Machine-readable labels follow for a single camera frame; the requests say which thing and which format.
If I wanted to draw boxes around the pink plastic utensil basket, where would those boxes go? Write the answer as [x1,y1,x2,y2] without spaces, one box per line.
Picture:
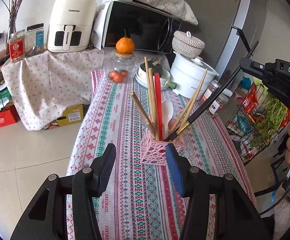
[139,127,187,166]

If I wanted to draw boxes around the wooden chopstick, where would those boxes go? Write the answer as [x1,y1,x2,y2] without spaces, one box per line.
[144,57,153,123]
[148,68,159,140]
[169,69,208,135]
[129,90,155,136]

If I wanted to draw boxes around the black chopstick gold tip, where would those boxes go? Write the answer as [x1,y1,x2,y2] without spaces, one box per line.
[169,67,241,140]
[164,41,260,143]

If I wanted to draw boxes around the white plastic spoon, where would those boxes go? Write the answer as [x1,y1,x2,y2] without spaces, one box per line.
[162,100,174,139]

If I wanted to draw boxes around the red plastic spoon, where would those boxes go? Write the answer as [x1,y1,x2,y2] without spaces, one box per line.
[154,73,163,141]

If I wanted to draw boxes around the green leafy vegetables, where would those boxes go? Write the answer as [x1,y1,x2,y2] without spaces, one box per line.
[250,78,289,151]

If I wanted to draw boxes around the jar of red dried fruit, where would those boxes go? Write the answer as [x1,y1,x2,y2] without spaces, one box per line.
[200,80,221,104]

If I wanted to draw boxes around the jar of dried apple rings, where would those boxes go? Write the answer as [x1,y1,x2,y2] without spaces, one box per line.
[208,94,229,118]

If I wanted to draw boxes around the patterned striped tablecloth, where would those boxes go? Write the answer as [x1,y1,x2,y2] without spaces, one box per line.
[67,70,255,239]

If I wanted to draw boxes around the yellow cardboard box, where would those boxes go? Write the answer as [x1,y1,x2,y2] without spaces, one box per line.
[44,105,84,129]

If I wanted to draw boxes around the white electric cooker pot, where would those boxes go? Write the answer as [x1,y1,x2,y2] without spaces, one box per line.
[170,51,219,100]

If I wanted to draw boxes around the grey refrigerator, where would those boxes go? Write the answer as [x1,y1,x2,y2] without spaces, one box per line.
[180,0,268,85]

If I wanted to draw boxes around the dark green pumpkin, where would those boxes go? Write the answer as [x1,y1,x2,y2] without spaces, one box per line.
[148,61,163,77]

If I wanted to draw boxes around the red box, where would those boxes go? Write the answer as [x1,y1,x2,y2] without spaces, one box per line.
[0,105,19,128]

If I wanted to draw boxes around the floral white cloth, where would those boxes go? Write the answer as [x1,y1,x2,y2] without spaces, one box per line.
[1,47,171,132]

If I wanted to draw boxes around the black microwave oven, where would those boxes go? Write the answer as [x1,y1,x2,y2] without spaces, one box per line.
[101,0,181,54]

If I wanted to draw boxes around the glass jar wooden lid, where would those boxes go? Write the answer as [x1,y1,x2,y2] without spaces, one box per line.
[105,50,136,83]

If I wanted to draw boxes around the orange tangerine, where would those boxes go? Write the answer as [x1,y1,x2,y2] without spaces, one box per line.
[116,31,135,54]

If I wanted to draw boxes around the blue label clear jar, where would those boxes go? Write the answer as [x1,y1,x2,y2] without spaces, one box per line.
[26,23,44,57]

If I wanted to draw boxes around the red label glass jar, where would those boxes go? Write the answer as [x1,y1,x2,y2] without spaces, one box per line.
[8,30,26,63]

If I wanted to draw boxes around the white air fryer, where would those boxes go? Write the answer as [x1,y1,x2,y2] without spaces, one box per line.
[47,0,97,53]

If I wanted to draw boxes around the black wire rack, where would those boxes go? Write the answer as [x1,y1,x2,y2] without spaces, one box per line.
[225,83,290,165]

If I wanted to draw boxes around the woven rope basket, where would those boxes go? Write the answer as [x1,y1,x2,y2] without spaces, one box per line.
[172,30,205,59]

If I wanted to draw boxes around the white ceramic bowl green handle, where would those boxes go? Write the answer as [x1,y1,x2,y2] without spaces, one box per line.
[135,61,177,90]

